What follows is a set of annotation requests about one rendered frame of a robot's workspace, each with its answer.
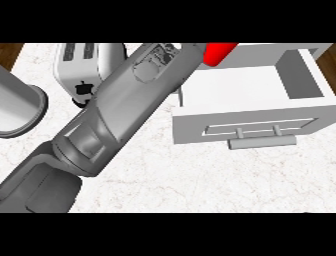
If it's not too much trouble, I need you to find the white cabinet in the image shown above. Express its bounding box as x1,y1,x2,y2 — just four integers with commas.
194,43,336,71

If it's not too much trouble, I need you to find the red can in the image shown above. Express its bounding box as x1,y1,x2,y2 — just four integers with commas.
202,43,240,67

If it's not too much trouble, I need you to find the pale grey cylinder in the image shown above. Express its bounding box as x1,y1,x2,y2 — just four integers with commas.
0,49,50,139

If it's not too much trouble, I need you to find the white drawer front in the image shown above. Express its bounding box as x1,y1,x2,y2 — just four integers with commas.
171,95,336,145

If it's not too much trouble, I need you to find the white toaster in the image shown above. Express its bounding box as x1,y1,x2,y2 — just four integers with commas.
51,43,129,109

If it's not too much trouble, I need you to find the white open drawer box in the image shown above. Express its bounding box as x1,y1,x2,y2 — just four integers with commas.
177,48,336,116

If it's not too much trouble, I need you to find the grey drawer handle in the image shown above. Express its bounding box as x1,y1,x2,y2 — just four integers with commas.
227,125,299,151

